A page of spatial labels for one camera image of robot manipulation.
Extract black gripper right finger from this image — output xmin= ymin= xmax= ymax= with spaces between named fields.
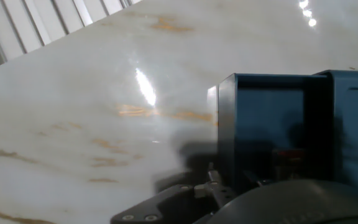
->
xmin=242 ymin=177 xmax=273 ymax=189

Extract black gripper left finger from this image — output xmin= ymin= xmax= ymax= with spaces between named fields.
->
xmin=110 ymin=169 xmax=230 ymax=224

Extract blue sliding drawer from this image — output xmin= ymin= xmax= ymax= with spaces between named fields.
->
xmin=218 ymin=73 xmax=335 ymax=194

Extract blue drawer box housing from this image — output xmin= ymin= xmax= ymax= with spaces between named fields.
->
xmin=314 ymin=70 xmax=358 ymax=195

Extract white marble pattern mat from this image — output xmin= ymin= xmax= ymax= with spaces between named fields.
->
xmin=0 ymin=0 xmax=358 ymax=224

